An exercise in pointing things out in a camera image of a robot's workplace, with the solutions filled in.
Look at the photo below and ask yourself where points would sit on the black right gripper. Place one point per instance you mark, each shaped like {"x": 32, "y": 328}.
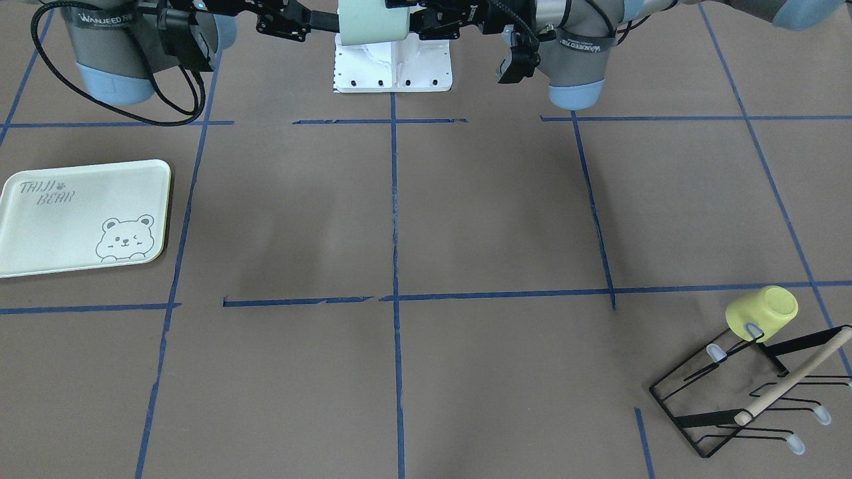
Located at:
{"x": 234, "y": 8}

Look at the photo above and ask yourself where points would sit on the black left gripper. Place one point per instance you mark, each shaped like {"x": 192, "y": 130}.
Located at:
{"x": 493, "y": 13}

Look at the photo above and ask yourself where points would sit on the light green cup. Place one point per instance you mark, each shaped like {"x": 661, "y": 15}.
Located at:
{"x": 367, "y": 22}

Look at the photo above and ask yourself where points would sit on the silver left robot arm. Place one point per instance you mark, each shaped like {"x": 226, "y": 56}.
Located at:
{"x": 568, "y": 41}

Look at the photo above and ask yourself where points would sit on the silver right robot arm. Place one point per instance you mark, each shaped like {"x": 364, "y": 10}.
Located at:
{"x": 120, "y": 45}

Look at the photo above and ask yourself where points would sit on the pale green bear tray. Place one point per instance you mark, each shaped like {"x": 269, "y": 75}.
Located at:
{"x": 84, "y": 217}

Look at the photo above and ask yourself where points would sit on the yellow cup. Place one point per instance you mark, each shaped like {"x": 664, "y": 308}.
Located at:
{"x": 760, "y": 314}

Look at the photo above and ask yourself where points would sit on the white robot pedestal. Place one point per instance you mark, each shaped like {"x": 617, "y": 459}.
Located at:
{"x": 410, "y": 65}

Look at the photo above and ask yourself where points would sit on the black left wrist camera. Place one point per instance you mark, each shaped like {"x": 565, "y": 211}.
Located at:
{"x": 521, "y": 60}

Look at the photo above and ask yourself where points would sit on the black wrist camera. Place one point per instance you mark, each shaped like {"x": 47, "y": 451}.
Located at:
{"x": 188, "y": 36}
{"x": 521, "y": 60}

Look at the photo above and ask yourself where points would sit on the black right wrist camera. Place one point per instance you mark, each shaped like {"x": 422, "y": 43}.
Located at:
{"x": 188, "y": 36}

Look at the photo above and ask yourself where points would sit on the black wire cup rack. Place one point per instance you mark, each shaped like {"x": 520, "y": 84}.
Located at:
{"x": 722, "y": 389}

